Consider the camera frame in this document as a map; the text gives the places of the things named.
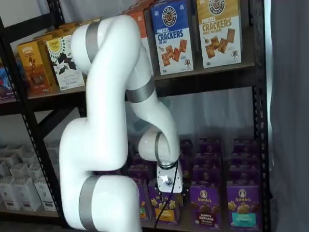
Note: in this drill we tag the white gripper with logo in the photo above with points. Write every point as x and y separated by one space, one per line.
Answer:
169 181

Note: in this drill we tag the purple Annie's box brown patch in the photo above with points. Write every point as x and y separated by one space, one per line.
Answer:
205 205

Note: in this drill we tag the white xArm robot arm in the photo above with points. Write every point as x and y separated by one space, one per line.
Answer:
108 84

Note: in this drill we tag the purple Annie's box yellow patch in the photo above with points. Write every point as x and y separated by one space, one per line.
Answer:
166 212

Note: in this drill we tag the purple Annie's box green patch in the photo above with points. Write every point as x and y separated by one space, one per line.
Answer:
144 203

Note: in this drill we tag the purple Annie's box teal patch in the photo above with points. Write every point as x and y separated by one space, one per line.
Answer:
243 205

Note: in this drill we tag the black metal shelf rack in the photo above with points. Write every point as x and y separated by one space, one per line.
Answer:
262 120

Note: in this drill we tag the brown wooden shelf board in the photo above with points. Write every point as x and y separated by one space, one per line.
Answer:
198 72

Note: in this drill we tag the white carton box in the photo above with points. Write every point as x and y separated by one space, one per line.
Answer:
27 195
19 170
46 195
9 195
36 170

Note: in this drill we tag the blue pretzel crackers box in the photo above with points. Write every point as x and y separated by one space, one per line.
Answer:
171 36

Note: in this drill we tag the white box with black crackers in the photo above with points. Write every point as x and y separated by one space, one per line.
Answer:
60 77

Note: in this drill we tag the gold pretzel crackers box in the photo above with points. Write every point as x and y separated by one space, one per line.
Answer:
219 36

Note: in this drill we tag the orange-red pretzel crackers box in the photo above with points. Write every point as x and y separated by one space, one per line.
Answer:
140 21

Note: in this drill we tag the orange-brown snack box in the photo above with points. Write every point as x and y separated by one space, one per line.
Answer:
36 72

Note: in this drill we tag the blue-purple snack box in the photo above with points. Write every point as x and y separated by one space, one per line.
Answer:
7 82

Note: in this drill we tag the white translucent backdrop sheet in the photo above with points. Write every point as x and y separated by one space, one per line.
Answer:
217 116

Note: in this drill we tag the grey curtain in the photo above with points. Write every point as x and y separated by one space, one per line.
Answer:
289 120

